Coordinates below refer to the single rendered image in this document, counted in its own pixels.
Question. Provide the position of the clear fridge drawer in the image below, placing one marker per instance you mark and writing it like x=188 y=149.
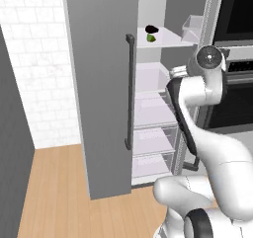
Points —
x=150 y=164
x=151 y=140

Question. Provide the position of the black microwave oven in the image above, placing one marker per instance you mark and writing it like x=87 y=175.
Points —
x=237 y=11

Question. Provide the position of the glass fridge shelf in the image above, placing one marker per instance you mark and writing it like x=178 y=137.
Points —
x=151 y=112

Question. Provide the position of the grey fridge door with bin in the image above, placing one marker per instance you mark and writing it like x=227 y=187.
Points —
x=211 y=11

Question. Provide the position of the black and steel oven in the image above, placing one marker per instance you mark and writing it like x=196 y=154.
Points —
x=237 y=107

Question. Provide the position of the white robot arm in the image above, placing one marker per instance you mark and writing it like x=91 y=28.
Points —
x=227 y=169

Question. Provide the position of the white fridge shelf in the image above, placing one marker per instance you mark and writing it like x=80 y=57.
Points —
x=171 y=39

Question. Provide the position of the green lemon wedge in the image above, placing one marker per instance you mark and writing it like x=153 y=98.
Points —
x=151 y=38

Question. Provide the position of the clear fridge door bin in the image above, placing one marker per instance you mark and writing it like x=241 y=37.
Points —
x=194 y=26

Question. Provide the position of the fridge body with white interior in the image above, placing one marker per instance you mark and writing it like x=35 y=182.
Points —
x=150 y=5

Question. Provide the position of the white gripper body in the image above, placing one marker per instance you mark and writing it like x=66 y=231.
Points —
x=179 y=72

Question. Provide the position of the black round food item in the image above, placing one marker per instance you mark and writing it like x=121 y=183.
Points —
x=151 y=28

